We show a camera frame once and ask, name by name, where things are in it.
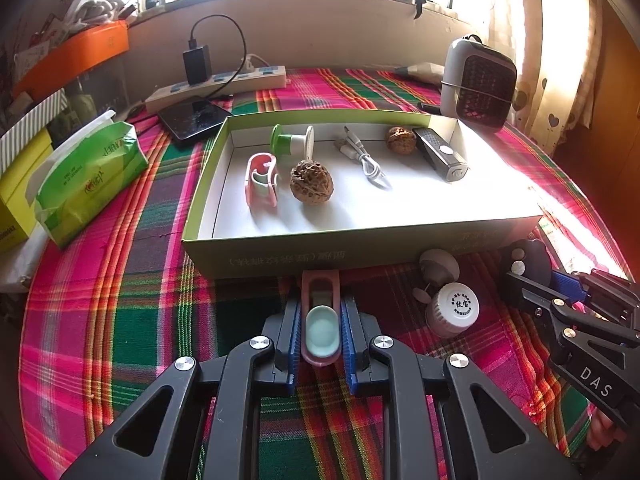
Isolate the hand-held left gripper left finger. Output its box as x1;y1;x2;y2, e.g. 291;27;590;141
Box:
60;296;303;480

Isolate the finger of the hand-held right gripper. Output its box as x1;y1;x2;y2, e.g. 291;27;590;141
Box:
501;270;601;351
550;267;640;318

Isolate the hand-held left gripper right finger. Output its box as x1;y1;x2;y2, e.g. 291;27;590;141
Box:
341;297;581;480

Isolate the black paw-shaped item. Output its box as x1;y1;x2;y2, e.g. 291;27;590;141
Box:
507;239;553;281

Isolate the green and white cardboard box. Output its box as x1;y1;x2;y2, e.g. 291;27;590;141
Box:
181;109;543;281

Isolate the walnut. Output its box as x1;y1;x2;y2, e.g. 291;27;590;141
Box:
290;160;333;204
386;126;418;157

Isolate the black and grey device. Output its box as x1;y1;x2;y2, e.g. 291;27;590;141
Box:
412;127;470;182

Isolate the white usb cable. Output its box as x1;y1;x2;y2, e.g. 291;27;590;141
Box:
334;126;390;188

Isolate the person's right hand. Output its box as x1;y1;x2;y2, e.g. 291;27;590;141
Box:
582;407;626;453

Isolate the white bottle with printed cap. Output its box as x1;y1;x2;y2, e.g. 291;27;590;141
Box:
425;282;480;338

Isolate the white round knob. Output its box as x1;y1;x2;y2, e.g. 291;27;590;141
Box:
419;249;460;286

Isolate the plaid tablecloth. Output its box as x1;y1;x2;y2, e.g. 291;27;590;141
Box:
20;65;626;480

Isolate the green and white spool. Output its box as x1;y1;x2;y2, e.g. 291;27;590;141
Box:
270;125;315;163

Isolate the white and black mini heater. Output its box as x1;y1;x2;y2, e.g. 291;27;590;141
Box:
440;35;517;133

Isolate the cream heart-print curtain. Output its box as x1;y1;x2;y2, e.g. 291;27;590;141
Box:
510;0;606;156

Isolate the black smartphone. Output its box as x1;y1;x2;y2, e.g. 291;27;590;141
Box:
159;99;233;148

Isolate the grey pouch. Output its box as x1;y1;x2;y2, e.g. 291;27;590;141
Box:
395;62;445;85

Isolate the green tissue pack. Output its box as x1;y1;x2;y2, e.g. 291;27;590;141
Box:
29;110;151;250

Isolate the white power strip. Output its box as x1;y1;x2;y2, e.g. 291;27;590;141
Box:
145;65;287;113

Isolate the white paper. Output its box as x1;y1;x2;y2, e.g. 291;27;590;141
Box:
0;220;51;293

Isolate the black charger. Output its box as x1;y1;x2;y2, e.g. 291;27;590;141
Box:
182;37;212;86

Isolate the yellow box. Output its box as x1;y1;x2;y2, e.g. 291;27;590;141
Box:
0;127;56;253

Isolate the grey striped box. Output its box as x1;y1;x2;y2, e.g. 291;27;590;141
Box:
0;87;68;173

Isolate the orange box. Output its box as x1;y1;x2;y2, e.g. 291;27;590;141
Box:
12;22;130;98

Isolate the white plastic bag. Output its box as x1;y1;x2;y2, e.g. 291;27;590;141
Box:
65;0;141;31

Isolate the black charger cable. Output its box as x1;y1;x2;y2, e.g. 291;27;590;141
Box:
189;14;248;111

